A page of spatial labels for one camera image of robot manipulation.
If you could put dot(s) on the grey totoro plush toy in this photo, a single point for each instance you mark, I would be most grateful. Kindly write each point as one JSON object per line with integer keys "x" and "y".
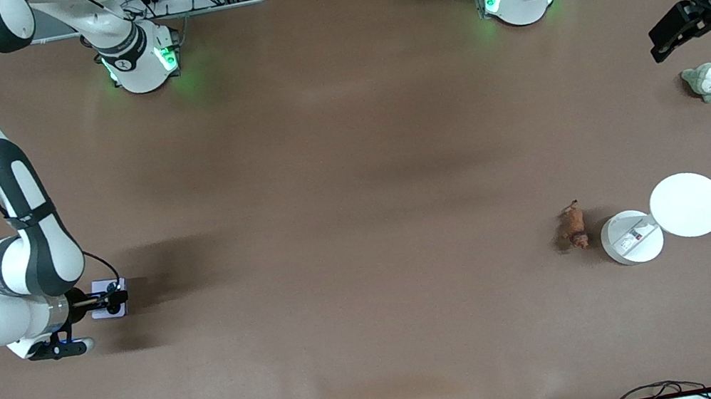
{"x": 710, "y": 80}

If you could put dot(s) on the white box with black dots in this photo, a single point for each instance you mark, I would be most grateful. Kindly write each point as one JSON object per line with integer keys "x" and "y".
{"x": 104, "y": 285}

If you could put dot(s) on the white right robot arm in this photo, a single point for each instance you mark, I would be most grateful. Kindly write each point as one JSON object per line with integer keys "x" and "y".
{"x": 29, "y": 232}

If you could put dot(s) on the brown lion statue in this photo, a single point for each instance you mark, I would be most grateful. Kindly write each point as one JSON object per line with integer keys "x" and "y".
{"x": 574, "y": 224}

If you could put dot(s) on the white cylinder container with label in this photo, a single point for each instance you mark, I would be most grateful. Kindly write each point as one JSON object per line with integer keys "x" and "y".
{"x": 630, "y": 240}

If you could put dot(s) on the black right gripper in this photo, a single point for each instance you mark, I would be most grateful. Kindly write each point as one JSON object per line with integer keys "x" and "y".
{"x": 82, "y": 309}

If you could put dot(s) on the white round lid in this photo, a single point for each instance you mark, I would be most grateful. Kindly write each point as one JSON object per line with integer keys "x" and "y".
{"x": 689, "y": 205}

